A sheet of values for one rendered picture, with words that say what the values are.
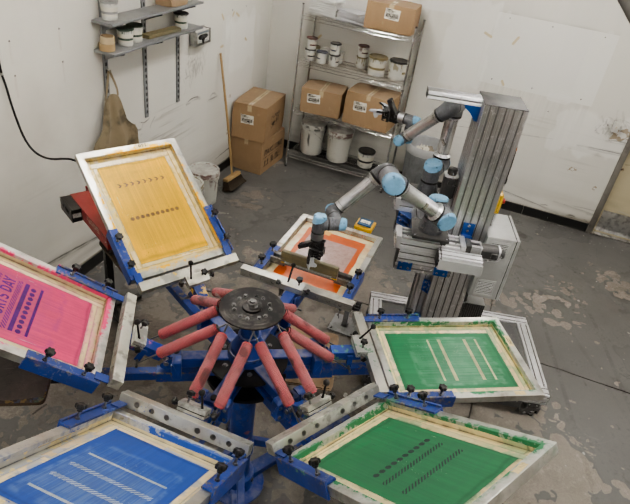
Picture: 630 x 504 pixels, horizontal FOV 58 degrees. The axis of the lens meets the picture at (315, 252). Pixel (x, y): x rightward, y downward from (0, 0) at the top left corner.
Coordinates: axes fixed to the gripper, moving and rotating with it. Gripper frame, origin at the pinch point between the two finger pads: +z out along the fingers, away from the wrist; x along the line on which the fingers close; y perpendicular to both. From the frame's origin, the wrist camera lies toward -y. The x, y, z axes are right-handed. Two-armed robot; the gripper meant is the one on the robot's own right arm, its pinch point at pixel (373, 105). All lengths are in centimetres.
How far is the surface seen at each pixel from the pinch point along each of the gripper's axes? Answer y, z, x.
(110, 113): 30, 178, -83
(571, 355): 174, -187, 36
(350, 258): 61, -38, -87
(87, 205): 34, 104, -168
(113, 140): 53, 178, -85
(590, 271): 194, -177, 181
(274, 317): 10, -57, -195
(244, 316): 9, -46, -204
